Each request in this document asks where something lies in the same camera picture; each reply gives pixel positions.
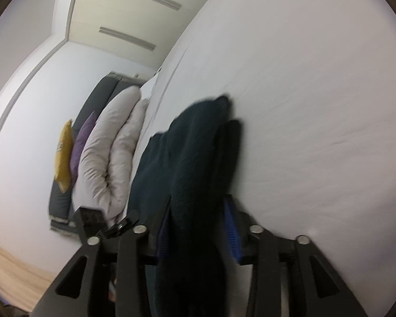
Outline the white folded duvet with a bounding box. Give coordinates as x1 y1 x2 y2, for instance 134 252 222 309
72 86 148 225

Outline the dark green knit sweater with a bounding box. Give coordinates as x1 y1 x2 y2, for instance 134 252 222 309
128 95 242 316

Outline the purple cushion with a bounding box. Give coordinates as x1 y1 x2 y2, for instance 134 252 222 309
69 111 98 184

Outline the white bed sheet mattress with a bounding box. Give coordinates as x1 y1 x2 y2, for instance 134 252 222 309
137 0 396 316

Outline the dark grey headboard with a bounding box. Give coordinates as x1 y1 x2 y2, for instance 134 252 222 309
48 72 146 237

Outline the cream wardrobe with handles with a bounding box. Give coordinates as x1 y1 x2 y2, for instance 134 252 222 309
68 0 207 69

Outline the yellow cushion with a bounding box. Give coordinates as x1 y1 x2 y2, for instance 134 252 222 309
54 119 73 193

